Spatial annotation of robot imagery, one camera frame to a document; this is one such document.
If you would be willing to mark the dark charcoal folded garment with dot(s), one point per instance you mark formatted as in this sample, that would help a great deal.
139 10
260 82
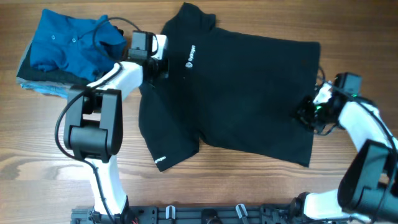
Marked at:
71 56

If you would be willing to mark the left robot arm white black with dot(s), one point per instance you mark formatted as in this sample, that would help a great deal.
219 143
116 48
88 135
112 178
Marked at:
93 128

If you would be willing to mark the black polo shirt white logo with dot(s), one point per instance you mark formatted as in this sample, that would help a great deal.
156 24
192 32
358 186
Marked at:
229 90

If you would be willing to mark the grey folded garment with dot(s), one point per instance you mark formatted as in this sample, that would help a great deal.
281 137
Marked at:
46 84

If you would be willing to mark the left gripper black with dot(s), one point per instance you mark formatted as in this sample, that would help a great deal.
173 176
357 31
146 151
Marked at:
164 72

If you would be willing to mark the light blue folded garment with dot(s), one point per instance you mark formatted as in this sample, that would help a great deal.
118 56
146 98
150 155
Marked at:
61 91

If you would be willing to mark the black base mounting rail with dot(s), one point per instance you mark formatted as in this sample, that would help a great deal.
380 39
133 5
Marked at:
264 214

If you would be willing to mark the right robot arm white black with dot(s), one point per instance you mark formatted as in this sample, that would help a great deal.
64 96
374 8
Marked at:
368 190

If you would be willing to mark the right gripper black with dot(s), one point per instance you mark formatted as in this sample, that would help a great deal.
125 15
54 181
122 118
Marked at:
300 114

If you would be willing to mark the blue folded polo shirt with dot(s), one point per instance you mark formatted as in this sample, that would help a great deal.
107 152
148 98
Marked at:
86 48

